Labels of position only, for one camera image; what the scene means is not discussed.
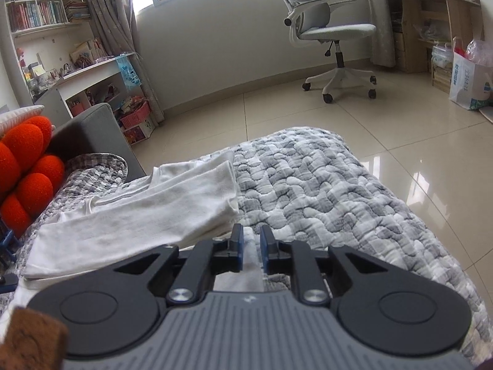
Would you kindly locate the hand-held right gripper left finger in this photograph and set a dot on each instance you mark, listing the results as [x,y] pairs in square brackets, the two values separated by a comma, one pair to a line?
[239,246]

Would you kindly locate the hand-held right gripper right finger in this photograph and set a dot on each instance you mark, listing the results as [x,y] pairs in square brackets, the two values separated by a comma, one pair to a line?
[264,248]

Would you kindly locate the white printed sweatshirt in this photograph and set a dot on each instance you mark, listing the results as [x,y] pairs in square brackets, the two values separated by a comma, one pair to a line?
[134,212]

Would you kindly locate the grey checked quilt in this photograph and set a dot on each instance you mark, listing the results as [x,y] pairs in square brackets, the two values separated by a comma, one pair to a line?
[327,185]

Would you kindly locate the pink basket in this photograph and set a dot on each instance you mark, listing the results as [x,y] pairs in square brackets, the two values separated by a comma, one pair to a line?
[134,117]

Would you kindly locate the grey sofa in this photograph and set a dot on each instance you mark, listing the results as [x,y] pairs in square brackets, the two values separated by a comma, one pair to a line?
[96,131]

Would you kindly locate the blue plastic bag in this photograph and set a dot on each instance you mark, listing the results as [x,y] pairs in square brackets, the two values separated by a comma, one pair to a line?
[129,73]

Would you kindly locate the white shelf desk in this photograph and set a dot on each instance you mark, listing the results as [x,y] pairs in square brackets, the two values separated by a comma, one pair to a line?
[96,73]

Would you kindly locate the grey office chair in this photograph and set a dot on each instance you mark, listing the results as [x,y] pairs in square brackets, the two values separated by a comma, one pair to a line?
[335,31]

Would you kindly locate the brown fuzzy cloth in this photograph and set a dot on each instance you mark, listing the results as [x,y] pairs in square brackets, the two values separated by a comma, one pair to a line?
[27,339]

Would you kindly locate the dark blue stand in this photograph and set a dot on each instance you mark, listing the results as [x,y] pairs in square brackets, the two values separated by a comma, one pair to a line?
[7,241]

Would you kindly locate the orange flower cushion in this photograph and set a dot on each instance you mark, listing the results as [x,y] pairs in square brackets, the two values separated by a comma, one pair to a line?
[27,142]

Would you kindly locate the clear storage boxes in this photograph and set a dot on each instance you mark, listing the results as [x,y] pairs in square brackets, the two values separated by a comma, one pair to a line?
[442,69]

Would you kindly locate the white striped pillow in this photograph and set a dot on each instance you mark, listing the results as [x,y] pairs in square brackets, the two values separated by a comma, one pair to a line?
[19,115]

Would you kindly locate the patterned grey curtain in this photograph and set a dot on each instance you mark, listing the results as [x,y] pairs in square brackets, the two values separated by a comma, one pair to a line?
[111,15]
[381,19]

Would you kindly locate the white paper shopping bag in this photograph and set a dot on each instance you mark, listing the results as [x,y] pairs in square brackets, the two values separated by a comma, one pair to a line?
[466,84]

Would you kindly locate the white oval board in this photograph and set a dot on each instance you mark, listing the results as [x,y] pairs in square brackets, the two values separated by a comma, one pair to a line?
[487,115]

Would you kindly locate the wooden desk with shelves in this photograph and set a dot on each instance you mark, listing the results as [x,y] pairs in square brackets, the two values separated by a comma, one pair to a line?
[412,19]

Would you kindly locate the clear plastic bag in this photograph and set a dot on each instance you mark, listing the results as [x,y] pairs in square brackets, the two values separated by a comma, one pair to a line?
[481,52]

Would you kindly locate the rows of books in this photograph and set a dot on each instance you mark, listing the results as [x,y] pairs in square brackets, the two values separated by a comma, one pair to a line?
[34,11]

